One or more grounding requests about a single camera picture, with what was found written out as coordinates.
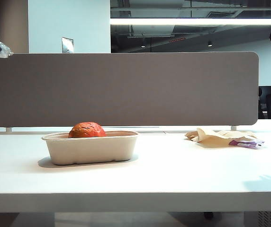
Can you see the small ceiling spot light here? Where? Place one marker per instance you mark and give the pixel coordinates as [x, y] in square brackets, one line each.
[210, 44]

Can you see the red lit ceiling sign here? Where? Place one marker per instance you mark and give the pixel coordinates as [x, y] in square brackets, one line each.
[177, 40]

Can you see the grey fabric desk divider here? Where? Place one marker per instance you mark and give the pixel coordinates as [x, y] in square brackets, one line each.
[126, 89]

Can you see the long white ceiling light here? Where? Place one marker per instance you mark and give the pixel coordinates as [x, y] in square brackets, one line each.
[192, 21]

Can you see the beige paper pulp lunchbox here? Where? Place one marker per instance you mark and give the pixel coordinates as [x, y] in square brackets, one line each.
[90, 149]

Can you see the white divider bracket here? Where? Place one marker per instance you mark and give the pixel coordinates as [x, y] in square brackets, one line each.
[233, 128]
[8, 129]

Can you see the crumpled brown paper napkin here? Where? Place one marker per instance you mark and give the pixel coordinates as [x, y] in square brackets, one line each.
[213, 140]

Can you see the wrinkled orange fruit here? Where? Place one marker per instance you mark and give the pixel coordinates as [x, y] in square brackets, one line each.
[87, 130]

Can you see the silver wall switch plate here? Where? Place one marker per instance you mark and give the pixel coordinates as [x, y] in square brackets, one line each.
[67, 45]

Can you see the small purple white packet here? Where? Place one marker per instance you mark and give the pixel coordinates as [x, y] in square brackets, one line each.
[246, 144]

